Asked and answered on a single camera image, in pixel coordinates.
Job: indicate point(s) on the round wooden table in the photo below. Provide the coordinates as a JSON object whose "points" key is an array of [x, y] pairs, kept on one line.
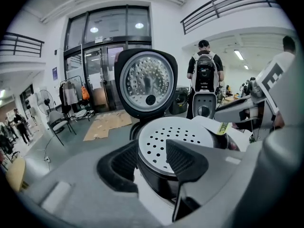
{"points": [[15, 174]]}

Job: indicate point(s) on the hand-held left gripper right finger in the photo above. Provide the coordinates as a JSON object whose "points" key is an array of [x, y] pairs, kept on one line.
{"points": [[213, 170]]}

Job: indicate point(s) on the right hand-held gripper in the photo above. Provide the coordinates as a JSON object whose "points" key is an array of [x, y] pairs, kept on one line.
{"points": [[275, 79]]}

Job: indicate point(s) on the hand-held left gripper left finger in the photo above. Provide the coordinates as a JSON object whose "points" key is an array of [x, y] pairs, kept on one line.
{"points": [[83, 198]]}

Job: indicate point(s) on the glass entrance door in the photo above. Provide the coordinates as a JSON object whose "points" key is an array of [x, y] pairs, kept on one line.
{"points": [[99, 68]]}

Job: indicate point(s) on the standing fan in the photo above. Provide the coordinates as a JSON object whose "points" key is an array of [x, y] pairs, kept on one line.
{"points": [[45, 100]]}

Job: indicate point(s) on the blue wall poster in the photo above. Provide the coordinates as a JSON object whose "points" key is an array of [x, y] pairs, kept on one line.
{"points": [[54, 73]]}

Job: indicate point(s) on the black washing machine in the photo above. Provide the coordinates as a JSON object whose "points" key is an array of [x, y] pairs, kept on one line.
{"points": [[180, 101]]}

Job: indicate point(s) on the orange bag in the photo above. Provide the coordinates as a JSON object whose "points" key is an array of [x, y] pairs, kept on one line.
{"points": [[85, 94]]}

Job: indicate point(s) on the flattened cardboard sheets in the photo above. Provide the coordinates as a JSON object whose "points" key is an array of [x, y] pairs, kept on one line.
{"points": [[107, 127]]}

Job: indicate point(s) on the clothes rack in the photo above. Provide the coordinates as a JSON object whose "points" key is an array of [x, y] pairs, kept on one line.
{"points": [[70, 94]]}

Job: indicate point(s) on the white bag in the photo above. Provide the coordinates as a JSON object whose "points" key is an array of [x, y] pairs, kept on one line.
{"points": [[83, 114]]}

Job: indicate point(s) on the black balcony railing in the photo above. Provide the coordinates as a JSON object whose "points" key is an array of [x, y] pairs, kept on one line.
{"points": [[21, 44], [225, 6]]}

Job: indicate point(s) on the yellow bottle with black cap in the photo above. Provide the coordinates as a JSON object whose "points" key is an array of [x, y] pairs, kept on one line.
{"points": [[222, 128]]}

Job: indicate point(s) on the white power strip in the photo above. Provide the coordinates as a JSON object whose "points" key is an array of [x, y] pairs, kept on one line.
{"points": [[47, 158]]}

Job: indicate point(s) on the grey chair with black frame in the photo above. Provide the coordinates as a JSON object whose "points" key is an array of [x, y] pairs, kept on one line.
{"points": [[58, 122]]}

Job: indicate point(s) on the maroon rice cooker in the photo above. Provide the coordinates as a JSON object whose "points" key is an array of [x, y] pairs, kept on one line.
{"points": [[147, 79]]}

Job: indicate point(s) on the white perforated steamer tray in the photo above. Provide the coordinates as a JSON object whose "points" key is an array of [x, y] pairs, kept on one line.
{"points": [[185, 129]]}

